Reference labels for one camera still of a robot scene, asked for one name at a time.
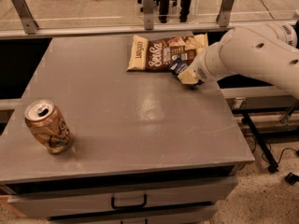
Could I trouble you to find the black upper drawer handle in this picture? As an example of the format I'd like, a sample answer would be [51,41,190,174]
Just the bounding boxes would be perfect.
[110,194,148,210]

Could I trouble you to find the person legs behind glass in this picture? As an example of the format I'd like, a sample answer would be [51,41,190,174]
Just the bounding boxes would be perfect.
[158,0,193,24]

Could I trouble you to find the dark blue rxbar wrapper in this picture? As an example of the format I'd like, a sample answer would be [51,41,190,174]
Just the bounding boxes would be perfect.
[169,58,188,76]

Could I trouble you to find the middle metal railing bracket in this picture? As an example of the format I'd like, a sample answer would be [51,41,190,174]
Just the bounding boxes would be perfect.
[143,0,154,30]

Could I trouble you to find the grey drawer cabinet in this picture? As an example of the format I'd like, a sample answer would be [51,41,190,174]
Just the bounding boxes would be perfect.
[0,35,253,224]

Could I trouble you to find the right metal railing bracket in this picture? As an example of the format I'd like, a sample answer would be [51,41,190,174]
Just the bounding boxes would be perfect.
[216,0,235,27]

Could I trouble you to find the metal railing bracket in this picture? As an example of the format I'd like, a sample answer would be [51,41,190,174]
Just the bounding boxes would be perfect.
[143,0,154,30]
[11,0,39,35]
[216,0,235,27]

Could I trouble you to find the tan soda can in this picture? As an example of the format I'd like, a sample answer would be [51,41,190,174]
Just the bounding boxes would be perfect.
[24,100,74,154]

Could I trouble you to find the left metal railing bracket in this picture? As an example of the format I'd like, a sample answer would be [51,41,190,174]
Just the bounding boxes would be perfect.
[11,0,39,35]

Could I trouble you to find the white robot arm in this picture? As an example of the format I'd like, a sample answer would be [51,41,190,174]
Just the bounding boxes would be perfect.
[178,22,299,98]

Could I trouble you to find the brown and cream chip bag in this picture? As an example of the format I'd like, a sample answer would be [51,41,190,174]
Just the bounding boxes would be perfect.
[127,34,208,72]

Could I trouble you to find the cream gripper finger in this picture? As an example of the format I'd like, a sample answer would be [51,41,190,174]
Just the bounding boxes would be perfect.
[178,67,199,85]

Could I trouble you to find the black floor cable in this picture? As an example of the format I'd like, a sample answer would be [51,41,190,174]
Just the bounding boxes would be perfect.
[244,133,299,166]

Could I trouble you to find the black floor stand leg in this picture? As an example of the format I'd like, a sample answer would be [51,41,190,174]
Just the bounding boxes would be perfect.
[242,113,278,174]

